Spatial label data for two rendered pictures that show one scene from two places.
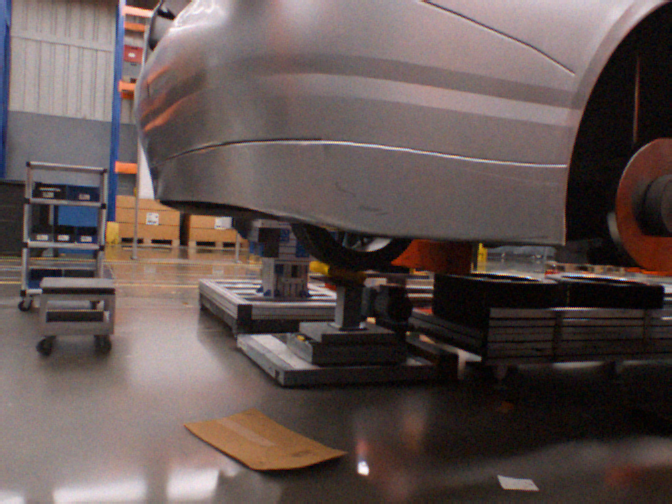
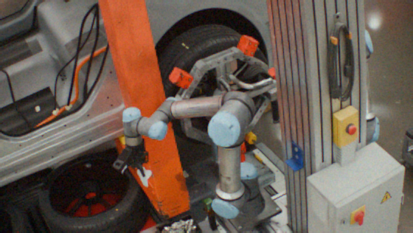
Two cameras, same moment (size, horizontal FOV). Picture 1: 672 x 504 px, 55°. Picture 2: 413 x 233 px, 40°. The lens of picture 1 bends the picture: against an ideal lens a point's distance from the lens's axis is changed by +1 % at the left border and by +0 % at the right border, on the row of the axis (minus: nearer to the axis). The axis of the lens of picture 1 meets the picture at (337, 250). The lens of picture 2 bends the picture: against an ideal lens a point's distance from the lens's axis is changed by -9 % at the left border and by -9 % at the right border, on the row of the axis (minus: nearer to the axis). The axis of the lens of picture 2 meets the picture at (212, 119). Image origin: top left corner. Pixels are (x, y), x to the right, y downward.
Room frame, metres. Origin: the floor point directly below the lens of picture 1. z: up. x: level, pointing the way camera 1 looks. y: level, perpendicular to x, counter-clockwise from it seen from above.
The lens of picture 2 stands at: (6.11, -0.03, 2.76)
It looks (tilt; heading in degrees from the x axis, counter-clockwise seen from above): 36 degrees down; 181
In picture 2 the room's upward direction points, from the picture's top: 10 degrees counter-clockwise
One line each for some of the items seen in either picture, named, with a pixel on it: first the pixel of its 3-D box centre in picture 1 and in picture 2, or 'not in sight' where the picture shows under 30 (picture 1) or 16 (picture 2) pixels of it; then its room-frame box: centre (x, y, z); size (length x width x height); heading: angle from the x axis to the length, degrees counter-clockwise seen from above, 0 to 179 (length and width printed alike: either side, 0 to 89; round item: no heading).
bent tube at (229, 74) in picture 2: not in sight; (248, 73); (3.41, 0.13, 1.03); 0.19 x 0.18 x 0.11; 23
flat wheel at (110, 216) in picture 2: (493, 297); (93, 201); (3.50, -0.87, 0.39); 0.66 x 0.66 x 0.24
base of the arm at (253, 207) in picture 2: not in sight; (247, 197); (4.16, 0.01, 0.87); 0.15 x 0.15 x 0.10
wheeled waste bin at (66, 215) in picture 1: (75, 221); not in sight; (8.62, 3.53, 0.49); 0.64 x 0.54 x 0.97; 29
